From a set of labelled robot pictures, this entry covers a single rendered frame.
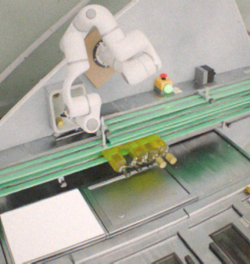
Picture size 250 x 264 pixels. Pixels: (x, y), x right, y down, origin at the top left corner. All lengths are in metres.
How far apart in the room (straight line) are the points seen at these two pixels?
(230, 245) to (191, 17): 1.17
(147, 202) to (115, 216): 0.17
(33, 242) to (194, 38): 1.33
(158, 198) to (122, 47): 0.71
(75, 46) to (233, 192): 1.00
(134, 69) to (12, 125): 0.66
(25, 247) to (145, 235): 0.51
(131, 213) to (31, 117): 0.65
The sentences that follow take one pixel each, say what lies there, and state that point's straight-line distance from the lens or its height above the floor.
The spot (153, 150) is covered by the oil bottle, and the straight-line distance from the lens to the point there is 1.67.
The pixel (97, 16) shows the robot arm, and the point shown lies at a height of 0.97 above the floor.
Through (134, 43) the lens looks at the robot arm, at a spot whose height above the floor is 1.03.
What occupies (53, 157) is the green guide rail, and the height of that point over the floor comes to 0.91.
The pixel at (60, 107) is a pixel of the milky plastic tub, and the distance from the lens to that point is 1.70.
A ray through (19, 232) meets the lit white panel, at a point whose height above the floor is 1.14.
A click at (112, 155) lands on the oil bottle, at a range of 1.64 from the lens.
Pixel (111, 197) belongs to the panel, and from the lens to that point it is 1.65.
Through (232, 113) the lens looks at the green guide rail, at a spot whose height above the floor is 0.94.
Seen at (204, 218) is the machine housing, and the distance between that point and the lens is 1.62.
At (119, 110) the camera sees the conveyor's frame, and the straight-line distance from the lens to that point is 1.73.
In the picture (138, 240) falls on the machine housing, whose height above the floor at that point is 1.39.
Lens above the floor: 2.20
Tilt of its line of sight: 47 degrees down
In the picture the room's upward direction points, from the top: 137 degrees clockwise
